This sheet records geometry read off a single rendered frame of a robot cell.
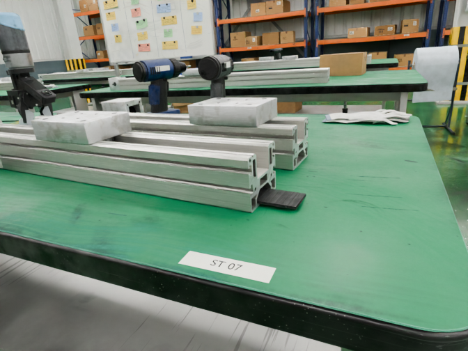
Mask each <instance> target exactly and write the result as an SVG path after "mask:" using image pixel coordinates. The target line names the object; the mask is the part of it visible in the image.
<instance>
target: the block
mask: <svg viewBox="0 0 468 351"><path fill-rule="evenodd" d="M101 104H102V110H103V111H125V112H129V113H143V107H142V102H141V98H118V99H115V100H109V101H106V102H101Z"/></svg>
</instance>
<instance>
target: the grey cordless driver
mask: <svg viewBox="0 0 468 351"><path fill-rule="evenodd" d="M233 69H234V64H233V60H232V59H231V58H230V57H229V56H227V55H221V54H220V55H213V56H206V57H204V58H202V59H201V60H200V62H199V64H198V73H199V74H200V76H201V77H202V78H203V79H205V80H208V81H211V85H210V99H212V98H225V97H226V91H225V80H228V75H229V74H231V73H232V71H233Z"/></svg>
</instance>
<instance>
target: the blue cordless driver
mask: <svg viewBox="0 0 468 351"><path fill-rule="evenodd" d="M190 67H191V66H190V65H186V64H185V63H183V62H179V61H178V60H176V59H175V58H170V59H167V58H163V59H155V60H146V61H137V62H135V63H134V65H133V68H132V71H133V75H134V78H135V79H136V80H137V81H138V82H149V81H150V85H149V86H148V99H149V104H150V112H148V113H147V114H181V113H180V110H179V109H172V108H168V99H167V91H169V82H168V81H167V79H171V78H176V77H178V76H180V74H181V73H183V72H185V71H186V69H187V68H190Z"/></svg>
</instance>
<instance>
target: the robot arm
mask: <svg viewBox="0 0 468 351"><path fill-rule="evenodd" d="M0 50H1V53H2V55H3V61H4V62H5V65H6V67H7V68H9V70H7V71H6V73H7V75H10V78H11V80H12V83H13V89H12V90H11V91H6V92H7V95H8V99H9V101H10V105H11V107H13V108H16V109H17V110H18V112H19V114H20V116H21V117H22V118H21V119H19V124H20V125H32V124H31V120H33V119H34V113H33V112H32V111H30V110H29V109H33V107H36V106H38V109H39V111H40V115H39V116H53V108H52V103H53V102H55V101H56V94H54V93H53V92H52V91H50V90H49V89H48V88H47V87H46V86H44V85H43V84H41V83H40V82H39V81H38V80H37V79H35V78H34V77H31V76H30V74H29V73H30V72H35V70H34V68H33V67H32V66H34V63H33V59H32V55H31V52H30V49H29V44H28V41H27V38H26V34H25V29H24V27H23V24H22V20H21V17H20V16H19V15H18V14H17V13H7V12H1V13H0ZM9 95H11V97H12V99H13V104H12V103H11V100H10V96H9Z"/></svg>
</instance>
